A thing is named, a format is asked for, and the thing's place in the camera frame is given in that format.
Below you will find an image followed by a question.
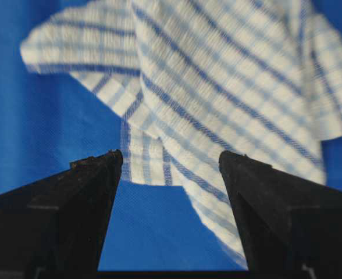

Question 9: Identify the blue table cloth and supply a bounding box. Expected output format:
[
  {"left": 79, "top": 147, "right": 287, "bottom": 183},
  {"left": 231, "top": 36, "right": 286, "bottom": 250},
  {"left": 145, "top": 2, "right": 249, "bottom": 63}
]
[{"left": 0, "top": 1, "right": 342, "bottom": 270}]

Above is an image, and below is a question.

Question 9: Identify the white blue-striped towel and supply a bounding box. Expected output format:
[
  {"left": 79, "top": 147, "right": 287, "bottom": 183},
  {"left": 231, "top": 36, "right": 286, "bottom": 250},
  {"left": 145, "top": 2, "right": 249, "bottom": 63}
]
[{"left": 20, "top": 1, "right": 342, "bottom": 267}]

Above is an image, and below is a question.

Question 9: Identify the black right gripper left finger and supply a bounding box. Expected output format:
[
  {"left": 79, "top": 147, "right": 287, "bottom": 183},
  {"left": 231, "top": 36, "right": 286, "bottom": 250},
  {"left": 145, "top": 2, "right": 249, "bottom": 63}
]
[{"left": 0, "top": 150, "right": 123, "bottom": 278}]

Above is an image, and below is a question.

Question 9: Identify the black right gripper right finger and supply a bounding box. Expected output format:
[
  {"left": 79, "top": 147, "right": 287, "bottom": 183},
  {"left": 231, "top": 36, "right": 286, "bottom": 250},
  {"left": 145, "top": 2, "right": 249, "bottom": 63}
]
[{"left": 219, "top": 151, "right": 342, "bottom": 278}]

